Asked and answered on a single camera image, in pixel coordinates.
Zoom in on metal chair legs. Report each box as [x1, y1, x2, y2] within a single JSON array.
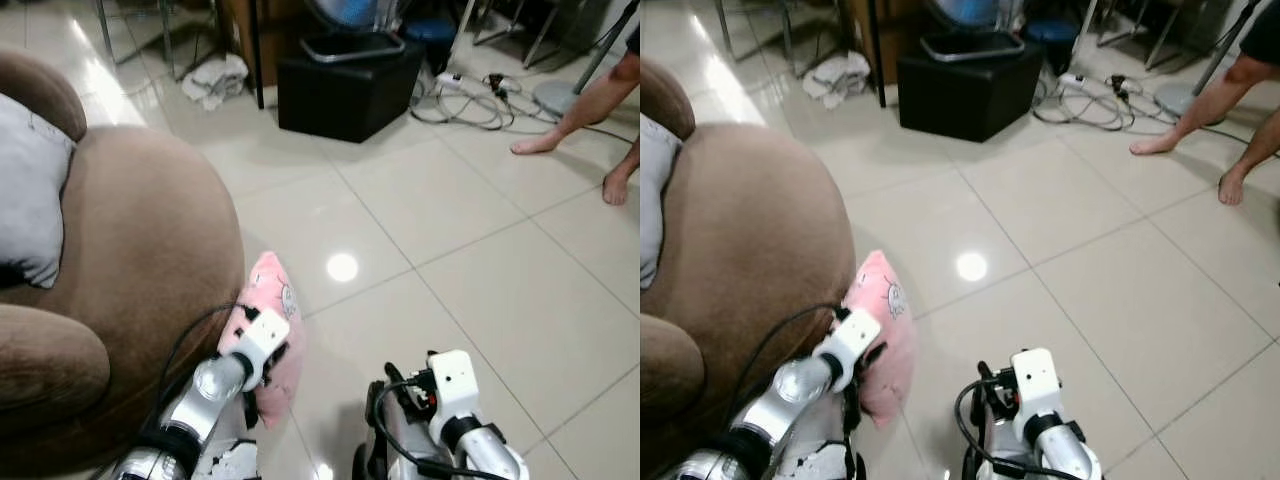
[[714, 0, 843, 79], [94, 0, 223, 83]]

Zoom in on black cube ottoman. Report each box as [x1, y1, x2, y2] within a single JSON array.
[[277, 40, 427, 145], [897, 44, 1047, 144]]

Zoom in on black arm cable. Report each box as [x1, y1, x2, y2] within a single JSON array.
[[954, 378, 1059, 479], [368, 380, 483, 479], [150, 302, 243, 441], [722, 303, 843, 441]]

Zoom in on blue round fan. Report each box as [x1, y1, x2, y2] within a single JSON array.
[[305, 0, 403, 33], [924, 0, 1023, 31]]

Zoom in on grey rimmed tray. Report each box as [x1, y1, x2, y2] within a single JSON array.
[[919, 31, 1026, 63], [299, 31, 407, 64]]

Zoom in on black upright pole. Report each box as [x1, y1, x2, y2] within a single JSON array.
[[868, 0, 888, 109], [246, 0, 267, 110]]

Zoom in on person's black shorts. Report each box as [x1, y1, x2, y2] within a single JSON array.
[[1238, 0, 1280, 67]]

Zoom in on person's bare leg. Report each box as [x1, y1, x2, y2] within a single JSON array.
[[510, 50, 641, 156], [1217, 108, 1280, 207], [1130, 54, 1280, 157], [602, 140, 641, 207]]

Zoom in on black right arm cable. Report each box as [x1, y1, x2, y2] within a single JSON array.
[[954, 378, 1059, 479], [368, 380, 483, 479]]

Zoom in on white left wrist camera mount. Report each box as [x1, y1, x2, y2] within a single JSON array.
[[816, 309, 884, 394], [232, 309, 292, 392]]

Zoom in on blue round stool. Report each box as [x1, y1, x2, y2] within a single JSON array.
[[1024, 16, 1083, 51], [404, 14, 462, 49]]

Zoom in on white crumpled cloth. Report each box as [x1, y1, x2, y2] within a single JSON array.
[[180, 53, 250, 112], [802, 50, 872, 110]]

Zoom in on brown fabric sofa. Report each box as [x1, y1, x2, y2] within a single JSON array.
[[0, 48, 247, 477], [640, 56, 859, 480]]

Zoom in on grey round stand base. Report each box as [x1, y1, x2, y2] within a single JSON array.
[[1153, 81, 1216, 119], [531, 80, 597, 120]]

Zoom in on pink cartoon print pillow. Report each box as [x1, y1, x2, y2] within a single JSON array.
[[842, 250, 919, 430], [218, 251, 307, 430]]

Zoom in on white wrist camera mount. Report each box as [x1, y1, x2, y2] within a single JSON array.
[[232, 309, 292, 392], [427, 350, 484, 423], [1009, 348, 1067, 421], [816, 309, 884, 394]]

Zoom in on grey pillow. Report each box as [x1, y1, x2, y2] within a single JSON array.
[[640, 114, 684, 291], [0, 94, 77, 290]]

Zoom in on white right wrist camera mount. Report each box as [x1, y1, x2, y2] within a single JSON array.
[[1009, 348, 1067, 421], [427, 350, 484, 423]]

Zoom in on grey coiled floor cable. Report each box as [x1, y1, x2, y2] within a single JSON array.
[[410, 72, 525, 132], [1032, 72, 1149, 132]]

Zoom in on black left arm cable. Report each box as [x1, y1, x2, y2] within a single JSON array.
[[150, 302, 243, 441], [722, 303, 843, 441]]

